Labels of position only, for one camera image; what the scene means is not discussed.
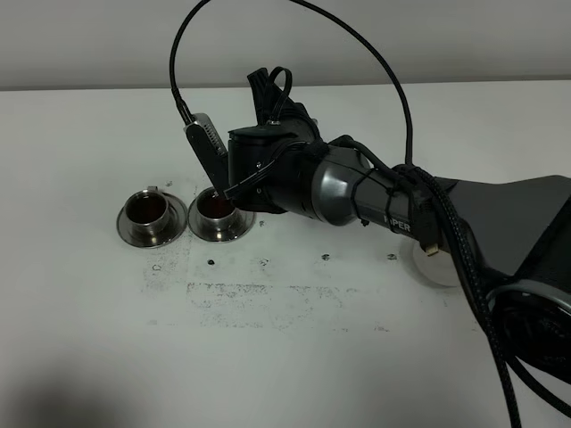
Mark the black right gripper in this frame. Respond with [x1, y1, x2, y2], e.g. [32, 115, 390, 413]
[224, 67, 329, 215]

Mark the steel saucer far side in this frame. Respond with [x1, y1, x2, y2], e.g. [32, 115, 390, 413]
[116, 190, 187, 248]

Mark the steel teacup far side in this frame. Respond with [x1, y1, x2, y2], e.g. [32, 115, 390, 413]
[123, 186, 170, 235]

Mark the steel saucer near teapot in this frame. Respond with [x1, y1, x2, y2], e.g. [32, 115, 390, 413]
[187, 202, 256, 243]

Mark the steel teacup near teapot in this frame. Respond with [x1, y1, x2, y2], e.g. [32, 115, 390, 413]
[189, 187, 238, 235]

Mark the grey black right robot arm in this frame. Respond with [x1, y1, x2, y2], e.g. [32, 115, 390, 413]
[226, 69, 570, 381]

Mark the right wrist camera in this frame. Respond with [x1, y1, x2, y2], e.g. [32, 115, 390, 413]
[185, 113, 229, 198]

